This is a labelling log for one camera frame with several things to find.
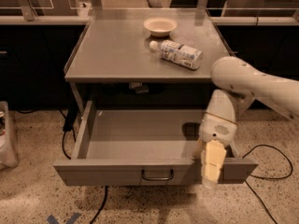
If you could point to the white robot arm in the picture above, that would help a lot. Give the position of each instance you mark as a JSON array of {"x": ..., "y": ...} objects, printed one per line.
[{"x": 239, "y": 84}]

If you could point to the clear plastic bin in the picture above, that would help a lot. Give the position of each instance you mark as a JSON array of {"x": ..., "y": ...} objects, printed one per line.
[{"x": 8, "y": 139}]

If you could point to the plastic bottle with label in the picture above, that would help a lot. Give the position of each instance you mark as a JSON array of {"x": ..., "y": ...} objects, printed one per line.
[{"x": 179, "y": 54}]

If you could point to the grey counter rail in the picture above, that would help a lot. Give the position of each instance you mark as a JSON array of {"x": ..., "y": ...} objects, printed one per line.
[{"x": 43, "y": 18}]

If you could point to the grey top drawer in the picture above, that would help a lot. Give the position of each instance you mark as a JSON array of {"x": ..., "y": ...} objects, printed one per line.
[{"x": 134, "y": 147}]

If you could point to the grey metal drawer cabinet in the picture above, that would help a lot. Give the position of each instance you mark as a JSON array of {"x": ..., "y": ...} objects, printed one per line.
[{"x": 115, "y": 49}]

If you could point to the blue tape cross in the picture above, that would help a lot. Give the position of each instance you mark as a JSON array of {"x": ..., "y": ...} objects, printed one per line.
[{"x": 56, "y": 218}]

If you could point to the black power adapter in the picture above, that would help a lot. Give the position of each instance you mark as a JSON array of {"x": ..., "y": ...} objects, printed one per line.
[{"x": 70, "y": 118}]

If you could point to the white paper bowl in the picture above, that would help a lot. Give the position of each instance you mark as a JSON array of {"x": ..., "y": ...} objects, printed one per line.
[{"x": 160, "y": 26}]

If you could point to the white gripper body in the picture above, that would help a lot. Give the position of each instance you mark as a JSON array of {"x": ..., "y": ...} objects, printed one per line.
[{"x": 215, "y": 129}]

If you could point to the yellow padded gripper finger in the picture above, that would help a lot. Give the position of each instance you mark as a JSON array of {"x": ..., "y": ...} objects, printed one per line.
[
  {"x": 212, "y": 160},
  {"x": 198, "y": 150}
]

